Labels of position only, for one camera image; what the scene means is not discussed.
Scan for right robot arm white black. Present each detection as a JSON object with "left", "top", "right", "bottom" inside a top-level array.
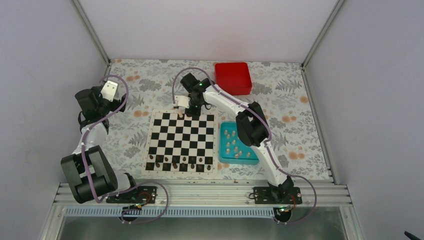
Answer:
[{"left": 176, "top": 73, "right": 294, "bottom": 204}]

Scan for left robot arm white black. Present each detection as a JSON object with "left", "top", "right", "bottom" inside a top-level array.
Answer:
[{"left": 60, "top": 83, "right": 140, "bottom": 204}]

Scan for light chess pieces in tray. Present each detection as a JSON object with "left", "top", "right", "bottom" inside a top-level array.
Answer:
[{"left": 220, "top": 129, "right": 253, "bottom": 159}]

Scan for dark chess pieces row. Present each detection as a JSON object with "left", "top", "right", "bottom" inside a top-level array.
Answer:
[{"left": 143, "top": 154, "right": 214, "bottom": 173}]

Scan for red square box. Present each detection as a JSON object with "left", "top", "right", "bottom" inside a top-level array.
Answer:
[{"left": 214, "top": 62, "right": 253, "bottom": 96}]

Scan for black white chessboard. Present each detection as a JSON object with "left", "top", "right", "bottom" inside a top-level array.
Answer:
[{"left": 142, "top": 109, "right": 218, "bottom": 179}]

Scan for teal tray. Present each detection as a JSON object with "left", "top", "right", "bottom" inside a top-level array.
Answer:
[{"left": 219, "top": 121, "right": 259, "bottom": 165}]

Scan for floral patterned mat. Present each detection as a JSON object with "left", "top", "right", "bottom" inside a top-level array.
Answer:
[{"left": 102, "top": 59, "right": 329, "bottom": 181}]

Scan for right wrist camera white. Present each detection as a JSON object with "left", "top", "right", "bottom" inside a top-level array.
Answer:
[{"left": 173, "top": 95, "right": 191, "bottom": 109}]

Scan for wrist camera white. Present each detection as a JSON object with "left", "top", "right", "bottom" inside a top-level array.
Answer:
[
  {"left": 100, "top": 80, "right": 118, "bottom": 102},
  {"left": 173, "top": 95, "right": 191, "bottom": 109}
]

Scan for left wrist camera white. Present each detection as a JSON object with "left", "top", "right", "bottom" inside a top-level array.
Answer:
[{"left": 100, "top": 80, "right": 118, "bottom": 102}]

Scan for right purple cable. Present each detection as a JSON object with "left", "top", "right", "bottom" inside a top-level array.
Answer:
[{"left": 171, "top": 66, "right": 318, "bottom": 225}]

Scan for purple cable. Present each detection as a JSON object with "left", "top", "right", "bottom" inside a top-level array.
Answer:
[
  {"left": 171, "top": 66, "right": 318, "bottom": 225},
  {"left": 80, "top": 74, "right": 170, "bottom": 225}
]

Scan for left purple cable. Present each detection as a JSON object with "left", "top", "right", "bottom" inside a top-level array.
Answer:
[{"left": 80, "top": 74, "right": 170, "bottom": 225}]

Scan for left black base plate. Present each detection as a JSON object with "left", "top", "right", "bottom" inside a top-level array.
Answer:
[{"left": 106, "top": 186, "right": 157, "bottom": 205}]

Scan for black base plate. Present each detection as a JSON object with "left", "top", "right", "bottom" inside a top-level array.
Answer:
[
  {"left": 248, "top": 186, "right": 303, "bottom": 205},
  {"left": 106, "top": 186, "right": 157, "bottom": 205}
]

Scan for aluminium rail frame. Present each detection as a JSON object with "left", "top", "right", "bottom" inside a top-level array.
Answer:
[{"left": 52, "top": 181, "right": 353, "bottom": 208}]

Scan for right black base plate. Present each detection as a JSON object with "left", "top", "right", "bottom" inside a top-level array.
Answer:
[{"left": 248, "top": 186, "right": 303, "bottom": 205}]

